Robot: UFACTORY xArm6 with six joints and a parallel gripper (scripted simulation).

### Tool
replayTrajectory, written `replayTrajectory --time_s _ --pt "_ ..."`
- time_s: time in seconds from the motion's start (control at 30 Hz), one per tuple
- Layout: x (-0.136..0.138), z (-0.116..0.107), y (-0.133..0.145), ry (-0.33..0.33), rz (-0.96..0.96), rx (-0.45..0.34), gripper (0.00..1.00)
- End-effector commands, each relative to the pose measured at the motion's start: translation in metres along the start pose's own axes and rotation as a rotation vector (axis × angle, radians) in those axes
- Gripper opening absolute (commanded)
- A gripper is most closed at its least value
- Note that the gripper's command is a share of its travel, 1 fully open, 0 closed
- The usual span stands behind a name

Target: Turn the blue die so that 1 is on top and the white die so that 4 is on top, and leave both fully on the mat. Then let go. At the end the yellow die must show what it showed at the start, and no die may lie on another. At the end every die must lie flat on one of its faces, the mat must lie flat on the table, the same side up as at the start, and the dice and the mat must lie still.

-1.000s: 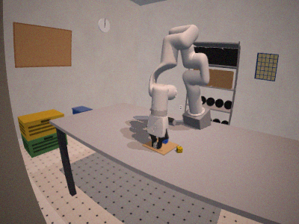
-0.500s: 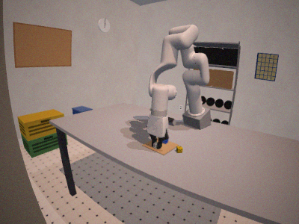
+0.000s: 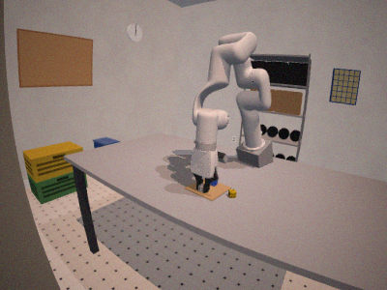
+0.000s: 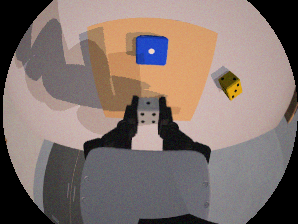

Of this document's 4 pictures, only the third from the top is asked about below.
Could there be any orange mat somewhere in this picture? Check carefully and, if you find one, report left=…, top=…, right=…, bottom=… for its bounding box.
left=184, top=182, right=231, bottom=201

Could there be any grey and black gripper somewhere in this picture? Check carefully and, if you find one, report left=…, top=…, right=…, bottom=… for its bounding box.
left=191, top=147, right=219, bottom=193

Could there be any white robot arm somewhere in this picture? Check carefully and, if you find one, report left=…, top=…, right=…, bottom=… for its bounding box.
left=193, top=32, right=271, bottom=151

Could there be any yellow die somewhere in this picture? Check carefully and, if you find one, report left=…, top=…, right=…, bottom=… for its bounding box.
left=228, top=189, right=237, bottom=198

